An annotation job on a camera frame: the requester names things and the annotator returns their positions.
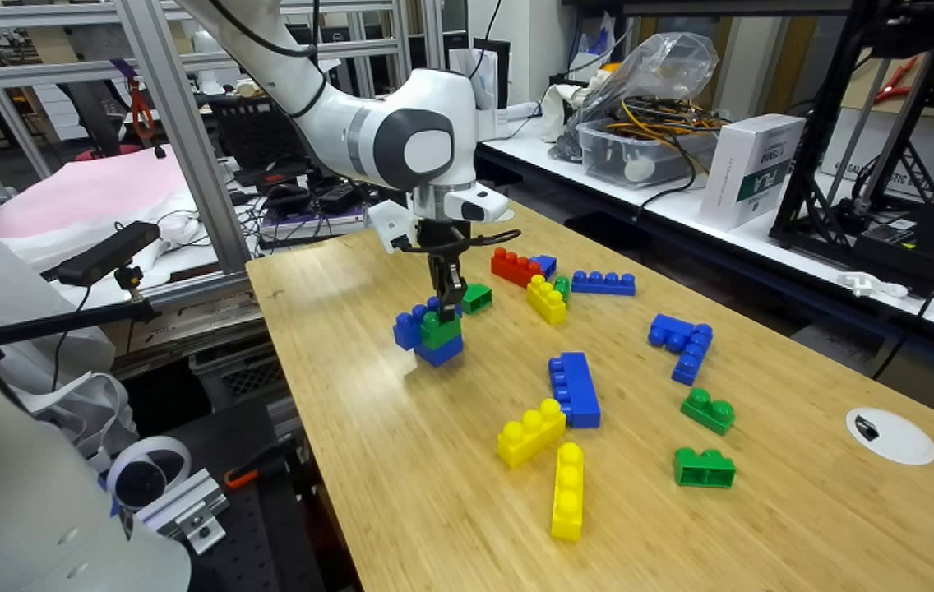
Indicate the red hand tool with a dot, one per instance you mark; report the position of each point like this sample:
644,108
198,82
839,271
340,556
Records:
140,111

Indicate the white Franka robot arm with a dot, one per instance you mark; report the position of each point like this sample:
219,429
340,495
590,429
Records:
379,135

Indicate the large blue building block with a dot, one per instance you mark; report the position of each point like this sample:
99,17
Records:
577,393

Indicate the small blue building block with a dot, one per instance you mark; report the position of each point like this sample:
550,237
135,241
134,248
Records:
547,268

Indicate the silver metal bracket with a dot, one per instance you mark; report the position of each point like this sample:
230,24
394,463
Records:
198,515

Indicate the clear plastic bag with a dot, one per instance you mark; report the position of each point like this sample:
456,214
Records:
659,67

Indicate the silver aluminium extrusion frame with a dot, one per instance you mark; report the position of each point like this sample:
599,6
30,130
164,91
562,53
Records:
186,132

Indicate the white curved plastic shell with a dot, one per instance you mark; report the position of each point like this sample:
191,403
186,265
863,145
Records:
19,483

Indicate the white cardboard product box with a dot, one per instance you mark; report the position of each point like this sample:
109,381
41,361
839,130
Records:
751,167

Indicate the white-topped side bench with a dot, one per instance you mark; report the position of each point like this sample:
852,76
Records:
748,237

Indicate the clear plastic storage bin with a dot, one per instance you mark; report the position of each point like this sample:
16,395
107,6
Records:
644,158

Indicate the black camera on stand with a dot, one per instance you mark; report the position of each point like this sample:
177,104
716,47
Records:
107,250

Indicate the red building block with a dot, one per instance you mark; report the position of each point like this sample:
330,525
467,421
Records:
513,268

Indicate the blue four-stud building block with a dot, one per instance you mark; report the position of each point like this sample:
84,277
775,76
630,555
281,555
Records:
603,286
409,330

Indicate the green two-stud building block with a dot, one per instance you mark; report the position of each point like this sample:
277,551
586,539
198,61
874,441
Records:
442,330

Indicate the black 3D printer frame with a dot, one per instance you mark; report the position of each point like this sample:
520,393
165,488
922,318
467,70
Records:
818,167

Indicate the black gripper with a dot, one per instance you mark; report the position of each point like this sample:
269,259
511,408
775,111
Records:
442,241

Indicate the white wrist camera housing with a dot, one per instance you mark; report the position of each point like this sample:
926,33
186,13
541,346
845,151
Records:
388,225

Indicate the pink cloth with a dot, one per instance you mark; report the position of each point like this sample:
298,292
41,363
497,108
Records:
84,192

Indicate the white round roll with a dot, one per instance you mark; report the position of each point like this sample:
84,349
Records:
142,476

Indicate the yellow building block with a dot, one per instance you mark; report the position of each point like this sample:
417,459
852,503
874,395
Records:
567,495
531,431
547,301

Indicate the black plastic crate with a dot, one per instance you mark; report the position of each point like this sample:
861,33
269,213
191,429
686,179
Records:
257,125

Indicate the short blue building block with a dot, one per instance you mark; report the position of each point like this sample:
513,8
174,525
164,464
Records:
442,357

